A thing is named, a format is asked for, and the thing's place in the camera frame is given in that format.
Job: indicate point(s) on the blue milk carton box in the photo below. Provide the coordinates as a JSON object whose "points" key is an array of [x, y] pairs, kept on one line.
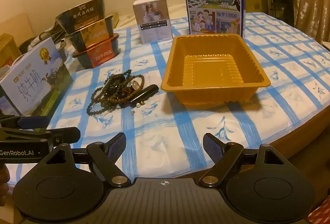
{"points": [[212, 2]]}

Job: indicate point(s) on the orange plastic tray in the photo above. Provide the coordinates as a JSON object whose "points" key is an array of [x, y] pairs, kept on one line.
{"points": [[214, 71]]}

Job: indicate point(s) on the black cylindrical tube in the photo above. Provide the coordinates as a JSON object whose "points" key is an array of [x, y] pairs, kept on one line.
{"points": [[144, 93]]}

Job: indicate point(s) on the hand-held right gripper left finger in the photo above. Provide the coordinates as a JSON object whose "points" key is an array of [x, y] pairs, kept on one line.
{"points": [[117, 148]]}

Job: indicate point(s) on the white product box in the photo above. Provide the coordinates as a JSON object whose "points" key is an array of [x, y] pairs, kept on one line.
{"points": [[153, 20]]}

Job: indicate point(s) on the red checked cloth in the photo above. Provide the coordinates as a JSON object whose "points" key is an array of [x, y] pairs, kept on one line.
{"points": [[319, 213]]}

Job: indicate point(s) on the red label meal bowl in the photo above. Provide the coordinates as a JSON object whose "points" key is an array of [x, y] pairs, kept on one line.
{"points": [[98, 53]]}

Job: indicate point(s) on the black meal bowl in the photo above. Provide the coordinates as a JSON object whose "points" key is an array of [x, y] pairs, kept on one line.
{"points": [[82, 15]]}

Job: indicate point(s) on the yellow label meal bowl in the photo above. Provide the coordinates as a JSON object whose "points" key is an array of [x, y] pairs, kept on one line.
{"points": [[92, 34]]}

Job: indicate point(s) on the blue checked tablecloth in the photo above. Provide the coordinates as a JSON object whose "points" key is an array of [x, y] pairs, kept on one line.
{"points": [[180, 123]]}

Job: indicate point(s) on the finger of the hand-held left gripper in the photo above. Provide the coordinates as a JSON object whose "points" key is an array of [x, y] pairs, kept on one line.
{"points": [[64, 134], [34, 122]]}

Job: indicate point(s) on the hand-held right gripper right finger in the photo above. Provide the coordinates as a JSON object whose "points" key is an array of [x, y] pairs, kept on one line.
{"points": [[212, 148]]}

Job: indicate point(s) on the white milk carton box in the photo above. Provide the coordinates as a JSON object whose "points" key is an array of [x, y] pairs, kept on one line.
{"points": [[33, 79]]}

